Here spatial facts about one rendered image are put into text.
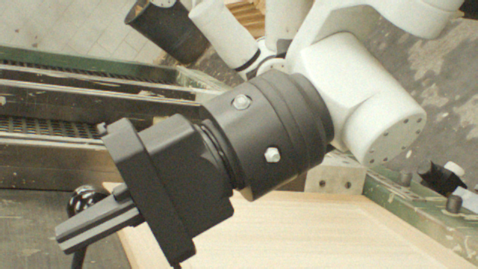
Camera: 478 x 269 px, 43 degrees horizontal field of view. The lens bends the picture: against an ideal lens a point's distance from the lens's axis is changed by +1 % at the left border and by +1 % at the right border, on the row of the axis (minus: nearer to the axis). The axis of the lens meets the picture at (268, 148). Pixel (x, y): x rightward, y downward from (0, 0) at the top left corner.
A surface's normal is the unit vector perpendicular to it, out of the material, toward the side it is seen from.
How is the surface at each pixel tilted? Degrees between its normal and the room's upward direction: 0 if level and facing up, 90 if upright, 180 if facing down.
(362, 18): 123
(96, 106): 90
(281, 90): 44
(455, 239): 32
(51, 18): 90
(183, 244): 90
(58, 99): 90
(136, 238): 58
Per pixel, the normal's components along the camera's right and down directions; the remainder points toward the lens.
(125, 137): 0.03, -0.41
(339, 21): 0.51, 0.72
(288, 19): 0.15, 0.51
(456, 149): -0.67, -0.57
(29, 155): 0.39, 0.26
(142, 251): 0.18, -0.96
